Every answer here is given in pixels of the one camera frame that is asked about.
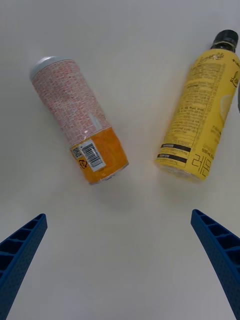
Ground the yellow bottle with black cap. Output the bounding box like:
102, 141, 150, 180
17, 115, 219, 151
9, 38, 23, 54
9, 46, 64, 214
154, 29, 240, 183

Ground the orange and pink drink can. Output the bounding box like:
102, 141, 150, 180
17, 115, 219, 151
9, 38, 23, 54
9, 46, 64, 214
29, 55, 130, 186

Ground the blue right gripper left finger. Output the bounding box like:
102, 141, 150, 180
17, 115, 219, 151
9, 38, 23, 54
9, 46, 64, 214
0, 213, 48, 320

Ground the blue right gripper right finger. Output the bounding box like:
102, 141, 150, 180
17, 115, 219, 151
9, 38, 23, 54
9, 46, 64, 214
190, 208, 240, 320

